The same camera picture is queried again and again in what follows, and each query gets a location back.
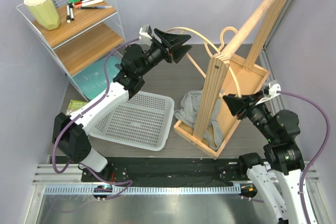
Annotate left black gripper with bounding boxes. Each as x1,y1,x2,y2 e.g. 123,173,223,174
137,29,192,78

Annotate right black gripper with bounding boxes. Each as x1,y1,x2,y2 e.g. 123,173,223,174
224,89,277,141

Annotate grey tank top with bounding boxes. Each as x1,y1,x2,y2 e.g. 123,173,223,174
174,90,224,151

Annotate wooden clothes hanger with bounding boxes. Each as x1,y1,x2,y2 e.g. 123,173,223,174
167,26,242,98

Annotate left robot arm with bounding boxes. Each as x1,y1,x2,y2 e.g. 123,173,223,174
51,25,192,182

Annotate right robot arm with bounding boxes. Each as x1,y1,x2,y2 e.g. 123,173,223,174
223,91,317,223

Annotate wooden clothes rack stand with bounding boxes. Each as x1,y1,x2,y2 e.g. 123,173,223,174
174,0,287,159

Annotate white plastic basket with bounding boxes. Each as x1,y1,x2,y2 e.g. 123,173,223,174
90,91,175,151

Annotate teal bathroom scale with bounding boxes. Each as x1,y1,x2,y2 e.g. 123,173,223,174
73,55,121,100

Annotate thin black pen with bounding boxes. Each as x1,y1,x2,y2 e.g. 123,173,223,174
78,6,113,10

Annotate red white marker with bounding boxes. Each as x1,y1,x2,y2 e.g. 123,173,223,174
72,0,92,6

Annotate orange white marker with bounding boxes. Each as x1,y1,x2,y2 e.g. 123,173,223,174
74,0,104,8

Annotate black white marker left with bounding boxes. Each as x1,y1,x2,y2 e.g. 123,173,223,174
66,5,71,24

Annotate black white marker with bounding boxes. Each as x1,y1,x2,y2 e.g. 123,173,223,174
68,3,74,21
66,5,71,24

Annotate black white marker right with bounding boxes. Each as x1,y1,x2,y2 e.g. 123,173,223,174
68,3,74,21

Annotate green book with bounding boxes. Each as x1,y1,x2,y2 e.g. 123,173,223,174
65,100,88,115

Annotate yellow-green cup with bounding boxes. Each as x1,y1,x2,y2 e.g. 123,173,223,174
24,0,61,30

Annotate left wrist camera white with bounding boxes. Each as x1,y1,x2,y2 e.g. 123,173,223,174
139,25,152,46

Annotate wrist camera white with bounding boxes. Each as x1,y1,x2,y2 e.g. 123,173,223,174
139,25,152,46
256,80,281,105

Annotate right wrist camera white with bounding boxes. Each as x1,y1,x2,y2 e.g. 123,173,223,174
256,80,281,105

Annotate white cable duct strip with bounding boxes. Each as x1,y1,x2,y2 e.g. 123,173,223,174
44,184,241,196

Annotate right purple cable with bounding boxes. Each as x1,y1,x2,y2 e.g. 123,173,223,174
278,90,331,224

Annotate purple cable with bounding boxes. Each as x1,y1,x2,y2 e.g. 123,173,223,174
278,90,331,224
51,37,140,198

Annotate white wire shelf unit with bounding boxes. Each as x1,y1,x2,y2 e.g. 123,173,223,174
16,0,125,100

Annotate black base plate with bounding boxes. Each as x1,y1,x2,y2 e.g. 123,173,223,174
98,157,248,188

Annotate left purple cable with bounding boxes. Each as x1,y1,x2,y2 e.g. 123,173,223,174
51,37,140,198

